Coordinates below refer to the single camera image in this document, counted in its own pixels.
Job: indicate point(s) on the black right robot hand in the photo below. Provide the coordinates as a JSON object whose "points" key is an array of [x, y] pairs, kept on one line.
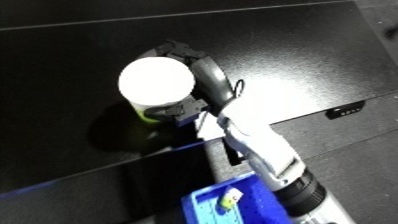
{"points": [[213, 83]]}

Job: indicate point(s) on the white paper cup green band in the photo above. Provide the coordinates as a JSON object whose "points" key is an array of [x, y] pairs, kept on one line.
{"points": [[155, 81], [230, 198]]}

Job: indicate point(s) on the pale right robot arm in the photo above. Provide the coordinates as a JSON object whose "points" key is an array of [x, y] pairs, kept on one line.
{"points": [[266, 150]]}

